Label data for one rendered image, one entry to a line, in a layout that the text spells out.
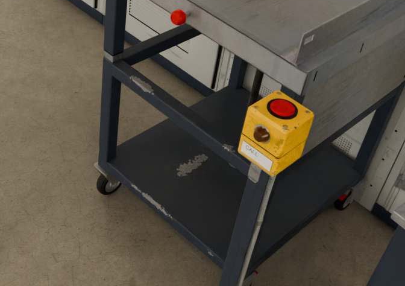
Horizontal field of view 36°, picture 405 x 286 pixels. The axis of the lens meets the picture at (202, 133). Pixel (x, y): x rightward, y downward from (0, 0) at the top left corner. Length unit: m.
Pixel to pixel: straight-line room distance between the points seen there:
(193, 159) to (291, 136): 0.98
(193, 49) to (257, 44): 1.16
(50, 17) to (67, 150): 0.85
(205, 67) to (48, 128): 0.62
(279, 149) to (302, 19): 0.45
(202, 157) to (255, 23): 0.74
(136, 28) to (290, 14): 1.33
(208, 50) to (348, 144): 0.62
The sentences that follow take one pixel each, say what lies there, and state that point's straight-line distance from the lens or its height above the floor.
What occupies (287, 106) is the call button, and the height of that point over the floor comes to 0.91.
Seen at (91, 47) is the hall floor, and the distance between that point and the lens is 2.67.
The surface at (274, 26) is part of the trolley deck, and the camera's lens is 1.32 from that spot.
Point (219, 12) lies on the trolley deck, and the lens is 1.33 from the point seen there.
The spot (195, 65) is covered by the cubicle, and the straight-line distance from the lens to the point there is 2.42.
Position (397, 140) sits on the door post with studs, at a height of 0.31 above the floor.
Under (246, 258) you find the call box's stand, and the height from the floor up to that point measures 0.53.
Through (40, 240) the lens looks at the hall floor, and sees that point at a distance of 1.93.
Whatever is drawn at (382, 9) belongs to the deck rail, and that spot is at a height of 0.87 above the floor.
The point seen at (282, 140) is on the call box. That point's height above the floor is 0.88.
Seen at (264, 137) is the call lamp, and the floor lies 0.87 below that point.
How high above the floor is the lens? 1.50
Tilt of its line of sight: 41 degrees down
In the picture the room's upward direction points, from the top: 11 degrees clockwise
